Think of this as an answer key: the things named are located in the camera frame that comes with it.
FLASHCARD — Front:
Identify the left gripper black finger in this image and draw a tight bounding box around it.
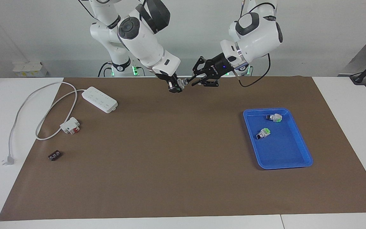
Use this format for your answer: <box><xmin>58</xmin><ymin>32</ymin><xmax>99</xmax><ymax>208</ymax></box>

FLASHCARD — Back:
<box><xmin>191</xmin><ymin>76</ymin><xmax>220</xmax><ymax>87</ymax></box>
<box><xmin>192</xmin><ymin>57</ymin><xmax>214</xmax><ymax>77</ymax></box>

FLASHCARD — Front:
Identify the black right base cable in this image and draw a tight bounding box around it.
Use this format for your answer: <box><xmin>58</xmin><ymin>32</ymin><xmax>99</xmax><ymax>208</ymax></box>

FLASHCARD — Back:
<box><xmin>98</xmin><ymin>60</ymin><xmax>113</xmax><ymax>77</ymax></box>

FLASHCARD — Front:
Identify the white power strip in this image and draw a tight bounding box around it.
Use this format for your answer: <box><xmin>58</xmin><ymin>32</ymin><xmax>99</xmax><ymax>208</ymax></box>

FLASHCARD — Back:
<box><xmin>82</xmin><ymin>87</ymin><xmax>119</xmax><ymax>114</ymax></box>

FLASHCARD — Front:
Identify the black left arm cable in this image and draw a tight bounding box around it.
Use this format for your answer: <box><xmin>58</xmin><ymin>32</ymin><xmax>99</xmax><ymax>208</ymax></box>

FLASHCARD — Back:
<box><xmin>234</xmin><ymin>0</ymin><xmax>279</xmax><ymax>88</ymax></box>

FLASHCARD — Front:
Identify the white power strip cable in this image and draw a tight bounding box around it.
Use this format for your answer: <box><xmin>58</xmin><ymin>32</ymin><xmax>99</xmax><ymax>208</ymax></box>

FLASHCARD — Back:
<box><xmin>2</xmin><ymin>82</ymin><xmax>86</xmax><ymax>166</ymax></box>

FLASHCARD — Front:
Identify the white cardboard box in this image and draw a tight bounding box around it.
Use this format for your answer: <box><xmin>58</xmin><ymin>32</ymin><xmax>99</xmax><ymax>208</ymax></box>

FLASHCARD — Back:
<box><xmin>13</xmin><ymin>61</ymin><xmax>48</xmax><ymax>78</ymax></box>

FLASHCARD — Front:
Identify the brown paper mat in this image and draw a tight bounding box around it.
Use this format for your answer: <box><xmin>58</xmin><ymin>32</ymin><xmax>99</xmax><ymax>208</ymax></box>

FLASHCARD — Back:
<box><xmin>0</xmin><ymin>76</ymin><xmax>366</xmax><ymax>221</ymax></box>

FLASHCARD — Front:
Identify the blue plastic tray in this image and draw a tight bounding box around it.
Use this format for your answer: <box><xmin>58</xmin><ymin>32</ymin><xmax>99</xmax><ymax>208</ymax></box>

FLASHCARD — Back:
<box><xmin>243</xmin><ymin>108</ymin><xmax>313</xmax><ymax>170</ymax></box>

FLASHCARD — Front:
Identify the white red circuit breaker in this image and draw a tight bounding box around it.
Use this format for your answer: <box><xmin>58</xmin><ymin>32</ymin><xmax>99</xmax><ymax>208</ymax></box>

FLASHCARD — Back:
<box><xmin>59</xmin><ymin>117</ymin><xmax>81</xmax><ymax>135</ymax></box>

